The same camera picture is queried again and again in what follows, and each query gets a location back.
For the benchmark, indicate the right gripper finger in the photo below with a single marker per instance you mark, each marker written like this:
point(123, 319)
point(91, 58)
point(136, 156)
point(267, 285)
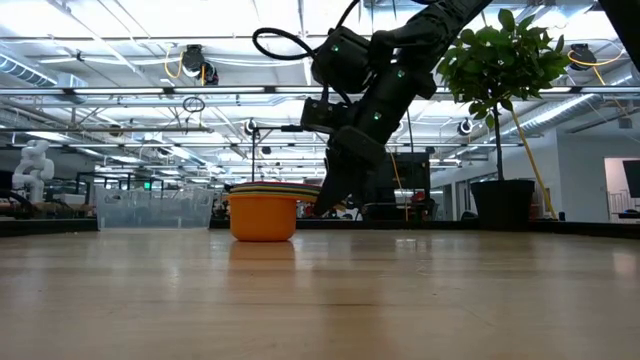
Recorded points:
point(369, 190)
point(340, 180)

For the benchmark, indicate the blue measuring cup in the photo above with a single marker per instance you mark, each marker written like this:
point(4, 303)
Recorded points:
point(275, 186)

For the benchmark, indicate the purple measuring cup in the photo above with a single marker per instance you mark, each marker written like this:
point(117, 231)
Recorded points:
point(275, 191)

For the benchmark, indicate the orange measuring cup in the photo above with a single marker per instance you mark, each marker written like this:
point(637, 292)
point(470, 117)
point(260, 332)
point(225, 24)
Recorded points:
point(262, 220)

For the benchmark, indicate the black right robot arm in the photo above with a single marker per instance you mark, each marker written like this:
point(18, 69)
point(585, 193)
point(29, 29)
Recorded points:
point(440, 25)

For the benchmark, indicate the clear plastic basket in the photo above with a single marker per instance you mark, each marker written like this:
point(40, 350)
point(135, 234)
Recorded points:
point(150, 210)

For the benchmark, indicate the black plant pot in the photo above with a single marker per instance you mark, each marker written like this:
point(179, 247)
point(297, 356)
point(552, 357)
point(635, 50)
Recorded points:
point(502, 205)

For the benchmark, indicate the green leafy potted plant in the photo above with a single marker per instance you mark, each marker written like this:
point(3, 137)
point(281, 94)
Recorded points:
point(510, 55)

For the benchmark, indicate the white robot figure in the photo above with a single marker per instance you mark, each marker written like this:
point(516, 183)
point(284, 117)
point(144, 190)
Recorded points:
point(32, 165)

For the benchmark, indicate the black wall screen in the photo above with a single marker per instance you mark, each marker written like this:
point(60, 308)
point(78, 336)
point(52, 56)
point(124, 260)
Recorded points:
point(410, 172)

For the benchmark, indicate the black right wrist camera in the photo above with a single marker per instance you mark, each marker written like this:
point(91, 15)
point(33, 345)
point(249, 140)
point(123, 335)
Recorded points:
point(322, 115)

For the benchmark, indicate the black aluminium rig frame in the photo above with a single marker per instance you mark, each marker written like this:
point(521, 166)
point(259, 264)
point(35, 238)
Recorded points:
point(575, 229)

